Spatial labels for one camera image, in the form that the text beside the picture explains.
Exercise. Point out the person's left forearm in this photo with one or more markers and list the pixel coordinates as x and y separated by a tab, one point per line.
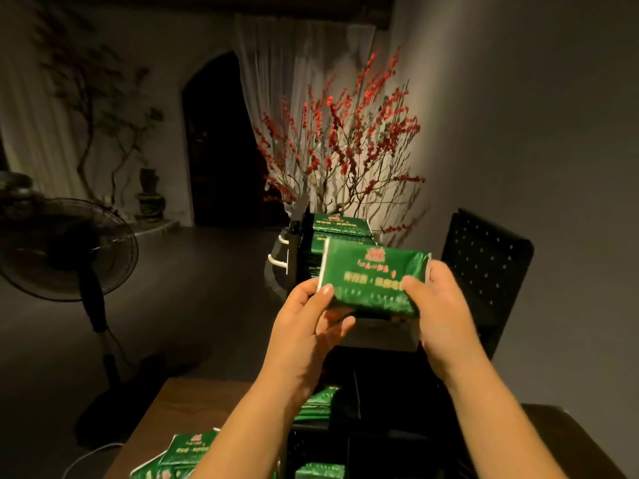
255	434

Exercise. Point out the dark chair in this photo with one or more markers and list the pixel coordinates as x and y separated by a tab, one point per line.
18	189

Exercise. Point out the dark vase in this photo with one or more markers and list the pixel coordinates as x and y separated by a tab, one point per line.
150	199

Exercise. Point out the black standing fan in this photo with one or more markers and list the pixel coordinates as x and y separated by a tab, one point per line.
65	249

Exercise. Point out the person's right forearm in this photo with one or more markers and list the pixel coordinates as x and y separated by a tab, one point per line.
499	424

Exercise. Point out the white hook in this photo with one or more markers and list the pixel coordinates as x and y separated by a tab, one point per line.
278	262
284	239

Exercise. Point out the red berry branches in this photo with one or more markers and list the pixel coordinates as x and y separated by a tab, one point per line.
344	134

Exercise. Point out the white curtain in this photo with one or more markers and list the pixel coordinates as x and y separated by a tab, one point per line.
35	104
280	64

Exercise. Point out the black metal shelf rack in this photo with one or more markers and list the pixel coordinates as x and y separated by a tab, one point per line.
489	269

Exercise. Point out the person's left hand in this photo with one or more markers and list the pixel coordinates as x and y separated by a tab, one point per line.
305	339

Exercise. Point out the pile of green packets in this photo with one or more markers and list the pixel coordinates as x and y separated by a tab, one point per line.
175	452

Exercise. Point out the bare branched tree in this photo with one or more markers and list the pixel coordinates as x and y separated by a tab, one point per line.
95	94

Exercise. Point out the person's right hand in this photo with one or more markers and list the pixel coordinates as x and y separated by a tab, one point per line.
444	319

